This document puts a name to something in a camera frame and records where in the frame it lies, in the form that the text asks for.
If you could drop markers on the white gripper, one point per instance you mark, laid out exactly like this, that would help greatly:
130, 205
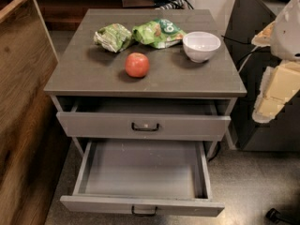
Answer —
287, 37

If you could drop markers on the red apple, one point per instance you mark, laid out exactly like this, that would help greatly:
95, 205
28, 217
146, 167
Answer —
137, 65

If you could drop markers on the grey top drawer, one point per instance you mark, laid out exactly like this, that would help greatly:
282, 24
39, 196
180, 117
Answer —
144, 118

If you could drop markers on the grey drawer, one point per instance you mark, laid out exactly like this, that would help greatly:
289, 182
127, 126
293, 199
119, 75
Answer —
144, 118
144, 179

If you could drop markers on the grey drawer cabinet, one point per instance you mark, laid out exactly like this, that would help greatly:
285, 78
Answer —
182, 93

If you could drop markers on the grey middle drawer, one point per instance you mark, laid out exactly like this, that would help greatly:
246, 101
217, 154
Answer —
144, 179

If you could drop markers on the white bowl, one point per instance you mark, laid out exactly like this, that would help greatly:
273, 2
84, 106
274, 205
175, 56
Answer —
200, 46

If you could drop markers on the green chip bag right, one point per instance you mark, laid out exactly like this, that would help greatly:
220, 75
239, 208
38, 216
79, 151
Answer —
159, 34

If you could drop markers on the black object on floor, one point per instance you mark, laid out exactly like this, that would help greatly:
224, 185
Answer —
274, 216

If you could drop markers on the crumpled green chip bag left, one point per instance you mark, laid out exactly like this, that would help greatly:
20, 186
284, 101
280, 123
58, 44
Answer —
113, 38

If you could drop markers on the wooden panel left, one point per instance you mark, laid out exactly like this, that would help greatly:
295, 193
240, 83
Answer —
33, 146

